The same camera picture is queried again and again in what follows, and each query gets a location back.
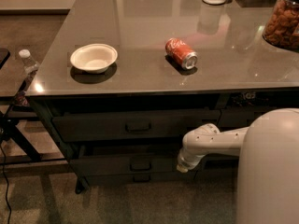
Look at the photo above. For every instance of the glass jar of snacks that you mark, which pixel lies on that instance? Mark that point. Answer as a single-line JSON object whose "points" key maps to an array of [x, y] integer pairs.
{"points": [[282, 29]]}

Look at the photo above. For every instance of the red cola can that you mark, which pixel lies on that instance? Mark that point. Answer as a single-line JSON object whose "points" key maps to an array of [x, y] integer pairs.
{"points": [[181, 53]]}

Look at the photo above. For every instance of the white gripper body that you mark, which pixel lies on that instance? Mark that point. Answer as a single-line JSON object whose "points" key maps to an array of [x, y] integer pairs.
{"points": [[186, 163]]}

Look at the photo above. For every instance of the clear plastic water bottle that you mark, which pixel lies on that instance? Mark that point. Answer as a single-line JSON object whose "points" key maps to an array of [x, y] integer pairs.
{"points": [[30, 66]]}

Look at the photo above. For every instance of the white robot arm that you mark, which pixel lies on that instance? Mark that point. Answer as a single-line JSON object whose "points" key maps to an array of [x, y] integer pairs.
{"points": [[268, 169]]}

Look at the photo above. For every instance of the white paper bowl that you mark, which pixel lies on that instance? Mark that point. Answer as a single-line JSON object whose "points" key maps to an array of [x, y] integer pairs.
{"points": [[94, 58]]}

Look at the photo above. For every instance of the dark side table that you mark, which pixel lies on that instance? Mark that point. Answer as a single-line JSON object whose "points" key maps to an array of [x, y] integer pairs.
{"points": [[10, 131]]}

